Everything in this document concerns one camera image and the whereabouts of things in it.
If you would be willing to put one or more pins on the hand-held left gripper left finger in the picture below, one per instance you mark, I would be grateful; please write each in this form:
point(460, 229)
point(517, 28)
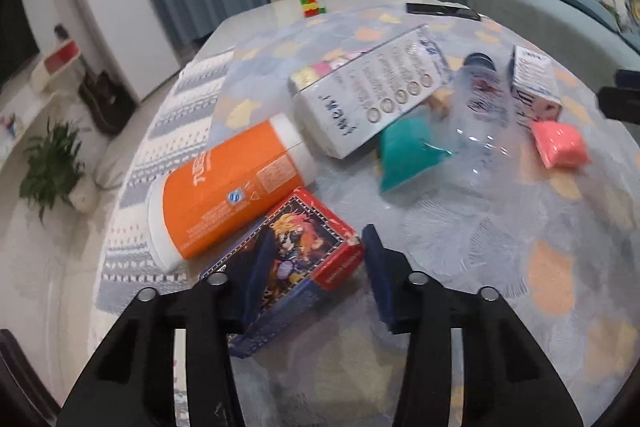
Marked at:
point(256, 287)

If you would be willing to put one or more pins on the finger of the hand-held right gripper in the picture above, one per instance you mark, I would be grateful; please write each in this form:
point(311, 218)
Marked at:
point(622, 104)
point(630, 78)

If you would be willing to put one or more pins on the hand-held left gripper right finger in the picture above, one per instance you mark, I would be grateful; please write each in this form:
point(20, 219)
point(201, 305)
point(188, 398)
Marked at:
point(387, 282)

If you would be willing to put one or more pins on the blue red illustrated card box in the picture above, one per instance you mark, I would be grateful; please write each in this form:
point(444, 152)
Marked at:
point(305, 247)

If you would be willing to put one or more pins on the pink packet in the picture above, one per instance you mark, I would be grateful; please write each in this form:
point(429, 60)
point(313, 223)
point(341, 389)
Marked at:
point(560, 144)

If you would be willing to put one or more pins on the blue white drink carton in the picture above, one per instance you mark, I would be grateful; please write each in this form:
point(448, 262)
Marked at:
point(535, 79)

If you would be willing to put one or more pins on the orange white tube container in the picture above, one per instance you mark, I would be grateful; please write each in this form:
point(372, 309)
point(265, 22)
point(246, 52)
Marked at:
point(225, 192)

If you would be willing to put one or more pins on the teal packet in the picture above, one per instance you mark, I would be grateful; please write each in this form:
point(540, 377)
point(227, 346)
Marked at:
point(405, 152)

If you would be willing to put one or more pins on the clear plastic bottle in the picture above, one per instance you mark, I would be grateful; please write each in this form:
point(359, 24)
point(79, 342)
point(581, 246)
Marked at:
point(480, 107)

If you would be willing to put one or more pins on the white carton box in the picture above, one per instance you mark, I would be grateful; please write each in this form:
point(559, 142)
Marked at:
point(360, 102)

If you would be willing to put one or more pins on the teal curved sofa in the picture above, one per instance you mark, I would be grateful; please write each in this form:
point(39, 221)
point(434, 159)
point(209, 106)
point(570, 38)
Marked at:
point(540, 22)

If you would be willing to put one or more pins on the fan pattern tablecloth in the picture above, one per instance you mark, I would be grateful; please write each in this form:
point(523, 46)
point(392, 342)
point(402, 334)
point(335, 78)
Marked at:
point(500, 232)

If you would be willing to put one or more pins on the blue white patterned table mat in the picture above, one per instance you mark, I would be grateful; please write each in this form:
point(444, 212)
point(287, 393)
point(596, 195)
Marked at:
point(165, 132)

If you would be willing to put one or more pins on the small tan block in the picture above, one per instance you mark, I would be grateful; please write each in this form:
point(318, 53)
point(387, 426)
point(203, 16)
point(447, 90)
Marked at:
point(440, 101)

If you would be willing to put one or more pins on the black smartphone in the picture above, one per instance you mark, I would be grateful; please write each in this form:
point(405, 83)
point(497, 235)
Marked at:
point(442, 10)

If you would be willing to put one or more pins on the green potted plant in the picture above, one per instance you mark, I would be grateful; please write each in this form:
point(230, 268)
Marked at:
point(52, 162)

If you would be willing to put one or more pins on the colourful puzzle cube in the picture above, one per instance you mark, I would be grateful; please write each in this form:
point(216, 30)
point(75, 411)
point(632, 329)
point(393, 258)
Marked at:
point(312, 5)

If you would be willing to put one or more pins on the white curved media shelf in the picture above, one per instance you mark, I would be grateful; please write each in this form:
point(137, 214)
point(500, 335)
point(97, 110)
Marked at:
point(20, 107)

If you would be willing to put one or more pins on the red white container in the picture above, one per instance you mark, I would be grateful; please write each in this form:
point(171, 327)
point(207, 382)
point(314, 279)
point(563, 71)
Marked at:
point(57, 62)

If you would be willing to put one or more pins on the white refrigerator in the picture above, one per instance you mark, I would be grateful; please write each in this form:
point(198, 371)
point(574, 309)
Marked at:
point(120, 7)

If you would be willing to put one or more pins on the black television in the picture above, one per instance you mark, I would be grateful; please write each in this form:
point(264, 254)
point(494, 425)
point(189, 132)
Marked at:
point(15, 37)

